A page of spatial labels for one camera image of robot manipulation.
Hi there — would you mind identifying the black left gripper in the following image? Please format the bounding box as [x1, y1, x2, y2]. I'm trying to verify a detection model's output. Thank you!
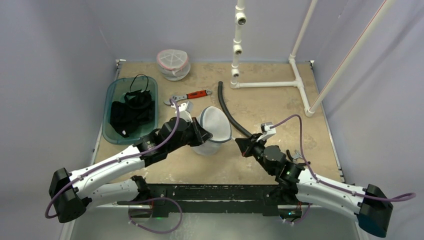
[167, 116, 212, 153]

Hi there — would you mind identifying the white mesh laundry bag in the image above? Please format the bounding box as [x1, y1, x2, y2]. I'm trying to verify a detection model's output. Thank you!
[192, 106, 232, 156]

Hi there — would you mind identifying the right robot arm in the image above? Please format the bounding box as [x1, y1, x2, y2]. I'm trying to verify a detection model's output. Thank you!
[235, 134, 394, 238]

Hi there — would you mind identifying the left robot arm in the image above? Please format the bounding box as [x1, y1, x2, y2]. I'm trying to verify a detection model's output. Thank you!
[44, 117, 213, 223]

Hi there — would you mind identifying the black bra in bin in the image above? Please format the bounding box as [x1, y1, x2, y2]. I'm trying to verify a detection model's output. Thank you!
[109, 73, 155, 138]

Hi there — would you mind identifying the pink trimmed mesh laundry bag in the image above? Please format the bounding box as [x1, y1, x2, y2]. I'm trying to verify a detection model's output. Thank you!
[156, 49, 191, 82]

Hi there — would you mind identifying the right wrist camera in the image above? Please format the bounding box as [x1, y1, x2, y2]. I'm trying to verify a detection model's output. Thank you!
[256, 122, 277, 142]

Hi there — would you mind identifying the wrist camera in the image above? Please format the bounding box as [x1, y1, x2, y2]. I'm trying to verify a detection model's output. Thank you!
[256, 122, 277, 142]
[171, 100, 194, 123]

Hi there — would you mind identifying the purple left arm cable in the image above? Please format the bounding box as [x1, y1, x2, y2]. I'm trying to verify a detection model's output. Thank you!
[44, 99, 181, 220]

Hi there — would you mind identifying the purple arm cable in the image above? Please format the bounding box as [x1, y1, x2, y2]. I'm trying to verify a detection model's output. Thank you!
[44, 99, 181, 220]
[270, 114, 417, 203]

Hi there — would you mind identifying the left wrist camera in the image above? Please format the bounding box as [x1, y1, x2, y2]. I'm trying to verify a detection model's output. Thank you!
[171, 100, 194, 123]

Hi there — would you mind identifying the red handled adjustable wrench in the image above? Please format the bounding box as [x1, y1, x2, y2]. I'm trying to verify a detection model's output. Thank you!
[170, 89, 212, 102]

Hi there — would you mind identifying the black corrugated hose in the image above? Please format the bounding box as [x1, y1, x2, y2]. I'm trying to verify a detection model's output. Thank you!
[217, 81, 253, 138]

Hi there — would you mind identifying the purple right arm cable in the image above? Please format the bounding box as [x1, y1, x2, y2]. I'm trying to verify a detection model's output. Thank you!
[270, 114, 417, 203]

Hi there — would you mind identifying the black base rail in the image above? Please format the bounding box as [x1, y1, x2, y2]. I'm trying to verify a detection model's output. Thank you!
[118, 176, 302, 219]

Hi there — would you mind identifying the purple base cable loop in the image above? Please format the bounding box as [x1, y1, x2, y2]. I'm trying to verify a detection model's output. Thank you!
[128, 196, 184, 235]

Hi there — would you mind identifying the white PVC pipe frame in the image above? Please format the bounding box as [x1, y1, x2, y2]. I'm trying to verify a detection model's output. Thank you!
[230, 0, 395, 117]

